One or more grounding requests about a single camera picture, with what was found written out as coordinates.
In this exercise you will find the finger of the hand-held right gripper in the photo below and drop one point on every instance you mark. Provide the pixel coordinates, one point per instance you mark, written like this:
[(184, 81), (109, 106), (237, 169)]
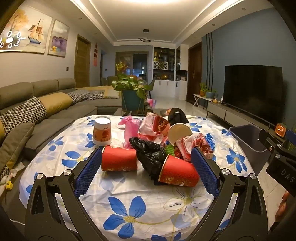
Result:
[(268, 141)]

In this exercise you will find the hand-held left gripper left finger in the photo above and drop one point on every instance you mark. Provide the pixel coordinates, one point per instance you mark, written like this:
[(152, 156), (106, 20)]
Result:
[(89, 171)]

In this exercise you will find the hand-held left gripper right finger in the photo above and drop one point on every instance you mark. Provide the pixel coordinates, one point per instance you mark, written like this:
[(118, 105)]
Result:
[(204, 171)]

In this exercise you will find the grey plastic bin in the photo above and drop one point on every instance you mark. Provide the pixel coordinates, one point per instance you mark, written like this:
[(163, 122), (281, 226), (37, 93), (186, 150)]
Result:
[(245, 136)]

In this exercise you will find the red paper cup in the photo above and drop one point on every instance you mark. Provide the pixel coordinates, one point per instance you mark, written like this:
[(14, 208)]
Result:
[(119, 158), (179, 172)]

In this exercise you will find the red snack wrapper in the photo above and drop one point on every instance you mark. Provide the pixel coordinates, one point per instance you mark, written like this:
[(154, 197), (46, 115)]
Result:
[(188, 146)]

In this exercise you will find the blue bristly scrubber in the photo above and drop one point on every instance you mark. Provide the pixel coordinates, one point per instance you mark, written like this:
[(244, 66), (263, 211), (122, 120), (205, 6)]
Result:
[(210, 141)]

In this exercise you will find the green wrapper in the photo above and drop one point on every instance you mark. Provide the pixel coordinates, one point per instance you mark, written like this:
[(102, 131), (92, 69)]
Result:
[(170, 150)]

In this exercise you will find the white paper cup orange print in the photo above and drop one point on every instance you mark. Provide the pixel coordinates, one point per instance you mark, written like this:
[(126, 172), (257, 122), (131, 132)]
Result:
[(102, 132)]

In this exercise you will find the pink plastic bag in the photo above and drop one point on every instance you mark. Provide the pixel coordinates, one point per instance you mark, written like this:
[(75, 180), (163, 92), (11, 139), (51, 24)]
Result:
[(130, 129)]

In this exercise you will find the black plastic bag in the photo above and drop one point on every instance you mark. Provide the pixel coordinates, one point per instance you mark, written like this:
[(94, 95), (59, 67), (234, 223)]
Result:
[(148, 155)]

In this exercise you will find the black bag white label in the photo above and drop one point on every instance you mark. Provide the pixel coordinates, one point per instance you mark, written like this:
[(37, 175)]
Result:
[(177, 117)]

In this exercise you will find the red and white plastic bag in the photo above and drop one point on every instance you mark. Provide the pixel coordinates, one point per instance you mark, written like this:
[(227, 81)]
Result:
[(153, 127)]

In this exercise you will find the person's right hand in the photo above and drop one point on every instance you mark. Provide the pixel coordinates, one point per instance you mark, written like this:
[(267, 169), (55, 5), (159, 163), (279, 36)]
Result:
[(283, 206)]

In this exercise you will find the orange desk ornament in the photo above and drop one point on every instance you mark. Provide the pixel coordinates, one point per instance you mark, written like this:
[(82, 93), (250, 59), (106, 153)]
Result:
[(281, 130)]

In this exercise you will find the blue floral tablecloth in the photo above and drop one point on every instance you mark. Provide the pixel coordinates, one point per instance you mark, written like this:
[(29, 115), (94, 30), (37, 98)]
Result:
[(129, 185)]

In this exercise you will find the black television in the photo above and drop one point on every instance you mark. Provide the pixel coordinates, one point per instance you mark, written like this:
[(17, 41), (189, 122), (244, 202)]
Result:
[(252, 92)]

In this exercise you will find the grey television cabinet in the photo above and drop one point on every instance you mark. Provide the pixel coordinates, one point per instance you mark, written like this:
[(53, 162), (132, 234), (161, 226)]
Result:
[(222, 113)]

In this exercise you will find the grey sofa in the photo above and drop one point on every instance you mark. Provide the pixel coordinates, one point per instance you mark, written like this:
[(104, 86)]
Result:
[(53, 125)]

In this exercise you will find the small orange ornament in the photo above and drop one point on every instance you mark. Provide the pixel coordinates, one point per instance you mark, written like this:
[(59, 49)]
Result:
[(215, 101)]

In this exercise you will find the white side table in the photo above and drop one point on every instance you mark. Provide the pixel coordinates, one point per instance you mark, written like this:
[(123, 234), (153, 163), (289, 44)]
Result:
[(201, 97)]

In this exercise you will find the crumpled tissue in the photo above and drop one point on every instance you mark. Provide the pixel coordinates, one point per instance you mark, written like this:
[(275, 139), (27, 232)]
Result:
[(13, 172)]

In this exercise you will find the dark coffee table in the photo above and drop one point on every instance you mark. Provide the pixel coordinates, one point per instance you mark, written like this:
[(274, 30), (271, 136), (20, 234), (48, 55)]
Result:
[(159, 110)]

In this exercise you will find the small potted plants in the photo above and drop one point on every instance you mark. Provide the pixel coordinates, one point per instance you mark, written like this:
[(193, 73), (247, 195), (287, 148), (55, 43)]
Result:
[(209, 92)]

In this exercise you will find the yellow cushion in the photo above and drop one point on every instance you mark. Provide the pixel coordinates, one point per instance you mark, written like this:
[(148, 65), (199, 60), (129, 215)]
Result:
[(56, 102)]

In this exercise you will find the houndstooth cushion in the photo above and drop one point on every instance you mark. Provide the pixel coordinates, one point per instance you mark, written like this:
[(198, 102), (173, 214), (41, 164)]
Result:
[(97, 94)]

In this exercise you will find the grey cushion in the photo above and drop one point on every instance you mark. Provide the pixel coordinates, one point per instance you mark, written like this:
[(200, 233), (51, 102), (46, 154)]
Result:
[(13, 143)]

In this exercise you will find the small yellow object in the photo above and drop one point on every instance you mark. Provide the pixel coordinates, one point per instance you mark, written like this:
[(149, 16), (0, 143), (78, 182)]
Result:
[(8, 185)]

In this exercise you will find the potted plant teal pot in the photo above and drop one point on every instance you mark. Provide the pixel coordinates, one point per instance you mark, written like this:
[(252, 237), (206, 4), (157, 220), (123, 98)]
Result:
[(133, 99)]

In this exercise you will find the white display cabinet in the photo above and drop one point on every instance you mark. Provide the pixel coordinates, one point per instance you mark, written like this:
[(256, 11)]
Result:
[(166, 88)]

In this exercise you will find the dark wooden door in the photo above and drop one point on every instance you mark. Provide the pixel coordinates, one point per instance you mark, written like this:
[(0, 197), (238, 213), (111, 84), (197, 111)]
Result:
[(195, 74)]

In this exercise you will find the grey dining chair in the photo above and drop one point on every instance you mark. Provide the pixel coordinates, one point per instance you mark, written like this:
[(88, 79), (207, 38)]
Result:
[(152, 85)]

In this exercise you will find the light wooden door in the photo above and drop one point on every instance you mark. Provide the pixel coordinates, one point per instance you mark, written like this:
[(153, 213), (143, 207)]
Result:
[(82, 62)]

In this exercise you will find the yellow flowers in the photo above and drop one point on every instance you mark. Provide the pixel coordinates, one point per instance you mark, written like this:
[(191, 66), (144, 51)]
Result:
[(121, 67)]

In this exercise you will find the purple painting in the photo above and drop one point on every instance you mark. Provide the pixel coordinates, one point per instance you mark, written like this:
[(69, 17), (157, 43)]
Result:
[(59, 38)]

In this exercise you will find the black ceiling lamp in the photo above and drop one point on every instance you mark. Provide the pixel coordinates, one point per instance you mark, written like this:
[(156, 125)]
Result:
[(145, 39)]

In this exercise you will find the sailing ship painting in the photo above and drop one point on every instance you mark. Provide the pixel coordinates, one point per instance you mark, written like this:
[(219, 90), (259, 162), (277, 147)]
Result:
[(25, 30)]

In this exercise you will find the red wall hangings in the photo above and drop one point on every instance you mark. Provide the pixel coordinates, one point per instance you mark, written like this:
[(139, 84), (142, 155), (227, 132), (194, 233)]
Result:
[(95, 55)]

